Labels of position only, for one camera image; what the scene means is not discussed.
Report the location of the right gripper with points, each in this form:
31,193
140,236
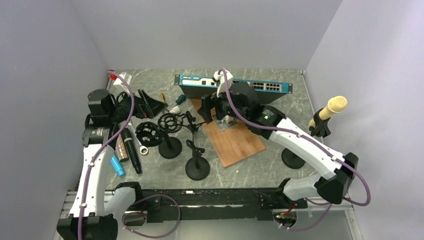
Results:
209,101

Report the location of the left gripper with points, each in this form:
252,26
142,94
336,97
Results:
146,107

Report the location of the shock mount desk stand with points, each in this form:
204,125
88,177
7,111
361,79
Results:
150,135

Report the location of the tripod shock mount stand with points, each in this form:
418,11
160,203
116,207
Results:
174,122

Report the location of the black handheld microphone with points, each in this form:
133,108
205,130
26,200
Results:
131,150

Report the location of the silver mesh glitter microphone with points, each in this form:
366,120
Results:
120,150

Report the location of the blue foam microphone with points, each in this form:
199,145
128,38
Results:
115,163

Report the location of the clip desk mic stand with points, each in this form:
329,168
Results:
197,167

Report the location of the yellow foam microphone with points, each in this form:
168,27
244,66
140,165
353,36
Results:
335,105

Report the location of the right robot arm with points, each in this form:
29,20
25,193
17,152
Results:
334,169

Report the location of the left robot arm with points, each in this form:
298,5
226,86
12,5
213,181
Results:
91,217

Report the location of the wooden board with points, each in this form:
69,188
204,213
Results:
233,142

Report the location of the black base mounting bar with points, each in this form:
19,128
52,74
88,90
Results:
161,205

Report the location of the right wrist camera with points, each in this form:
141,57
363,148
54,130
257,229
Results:
222,76

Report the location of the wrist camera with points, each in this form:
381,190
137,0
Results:
120,83
222,76

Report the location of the blue network switch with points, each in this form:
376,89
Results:
196,86

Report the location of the yellow handled pliers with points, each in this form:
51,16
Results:
163,99

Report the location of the white hinged bracket fixture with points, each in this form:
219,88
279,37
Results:
226,123

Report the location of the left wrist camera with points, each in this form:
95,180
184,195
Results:
120,83

